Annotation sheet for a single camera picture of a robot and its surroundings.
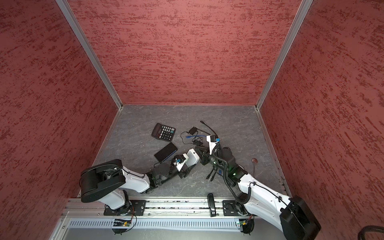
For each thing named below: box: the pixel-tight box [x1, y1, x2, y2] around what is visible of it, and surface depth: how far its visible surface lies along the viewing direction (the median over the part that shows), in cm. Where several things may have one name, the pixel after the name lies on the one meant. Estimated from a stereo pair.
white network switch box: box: [176, 148, 200, 172], surface depth 77 cm
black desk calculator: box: [151, 122, 176, 142], surface depth 105 cm
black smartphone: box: [154, 142, 178, 163], surface depth 97 cm
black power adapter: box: [189, 126, 198, 135], surface depth 107 cm
